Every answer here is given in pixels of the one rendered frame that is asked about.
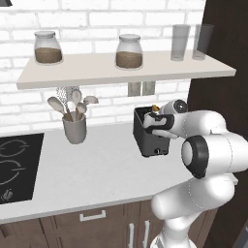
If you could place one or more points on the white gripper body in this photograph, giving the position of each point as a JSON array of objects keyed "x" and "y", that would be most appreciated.
[{"x": 164, "y": 133}]

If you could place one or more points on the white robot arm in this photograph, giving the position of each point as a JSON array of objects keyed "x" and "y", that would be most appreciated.
[{"x": 206, "y": 151}]

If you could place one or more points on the bread slice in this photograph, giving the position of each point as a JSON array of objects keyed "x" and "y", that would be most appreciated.
[{"x": 155, "y": 108}]

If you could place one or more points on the wooden spoon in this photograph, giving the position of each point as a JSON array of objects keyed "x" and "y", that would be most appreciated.
[
  {"x": 80, "y": 108},
  {"x": 55, "y": 104},
  {"x": 76, "y": 97},
  {"x": 91, "y": 99}
]

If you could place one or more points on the glass jar with brown filling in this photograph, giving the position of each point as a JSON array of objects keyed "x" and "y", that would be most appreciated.
[
  {"x": 48, "y": 48},
  {"x": 129, "y": 53}
]

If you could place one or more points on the grey utensil pot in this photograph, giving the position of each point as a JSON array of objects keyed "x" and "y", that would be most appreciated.
[{"x": 75, "y": 130}]

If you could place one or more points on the brown cupboard door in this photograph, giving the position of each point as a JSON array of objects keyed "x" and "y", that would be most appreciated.
[
  {"x": 131, "y": 216},
  {"x": 151, "y": 226},
  {"x": 22, "y": 234}
]

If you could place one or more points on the dark brown tall cabinet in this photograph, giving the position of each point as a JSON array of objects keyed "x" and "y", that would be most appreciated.
[{"x": 226, "y": 64}]

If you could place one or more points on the clear drinking glass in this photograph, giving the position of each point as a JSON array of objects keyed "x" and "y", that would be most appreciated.
[
  {"x": 203, "y": 42},
  {"x": 179, "y": 42}
]

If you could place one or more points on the brown drawer front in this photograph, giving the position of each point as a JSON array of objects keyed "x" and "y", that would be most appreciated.
[{"x": 87, "y": 229}]

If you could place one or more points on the black hob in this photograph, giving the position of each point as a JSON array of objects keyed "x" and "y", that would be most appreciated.
[{"x": 17, "y": 168}]

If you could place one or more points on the dark extractor hood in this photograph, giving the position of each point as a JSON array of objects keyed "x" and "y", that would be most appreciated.
[{"x": 5, "y": 2}]

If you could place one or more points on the white wall shelf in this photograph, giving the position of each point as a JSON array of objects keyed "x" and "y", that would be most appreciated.
[{"x": 97, "y": 72}]

